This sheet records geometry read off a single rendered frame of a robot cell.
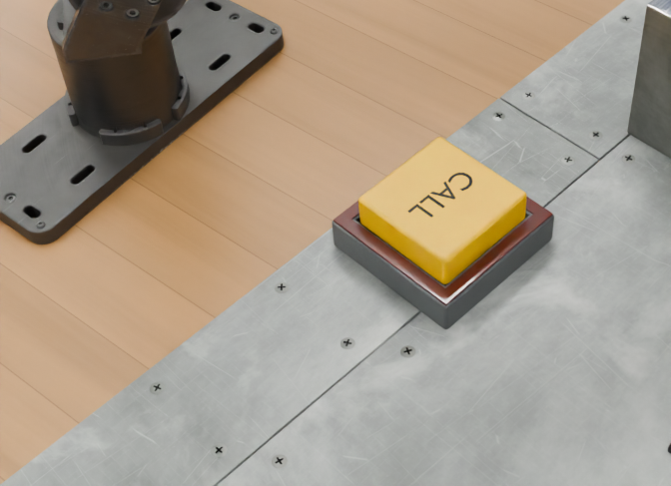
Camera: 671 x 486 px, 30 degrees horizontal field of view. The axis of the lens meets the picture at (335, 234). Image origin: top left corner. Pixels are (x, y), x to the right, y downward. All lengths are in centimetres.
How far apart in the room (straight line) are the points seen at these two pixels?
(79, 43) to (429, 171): 19
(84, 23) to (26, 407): 19
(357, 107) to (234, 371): 19
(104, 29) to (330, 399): 21
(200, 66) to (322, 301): 18
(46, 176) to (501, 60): 27
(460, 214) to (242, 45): 20
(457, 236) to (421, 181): 4
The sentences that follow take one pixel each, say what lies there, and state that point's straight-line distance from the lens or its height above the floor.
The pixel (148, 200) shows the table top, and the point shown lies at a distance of 69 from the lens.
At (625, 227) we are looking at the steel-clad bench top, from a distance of 66.
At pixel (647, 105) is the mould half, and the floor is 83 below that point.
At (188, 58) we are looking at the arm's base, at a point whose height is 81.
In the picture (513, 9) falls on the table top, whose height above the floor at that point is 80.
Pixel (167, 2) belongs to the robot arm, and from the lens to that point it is 64.
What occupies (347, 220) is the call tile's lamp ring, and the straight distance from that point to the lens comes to 63.
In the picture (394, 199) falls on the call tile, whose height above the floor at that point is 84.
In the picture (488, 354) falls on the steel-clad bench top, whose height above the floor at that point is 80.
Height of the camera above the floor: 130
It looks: 50 degrees down
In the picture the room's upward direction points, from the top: 6 degrees counter-clockwise
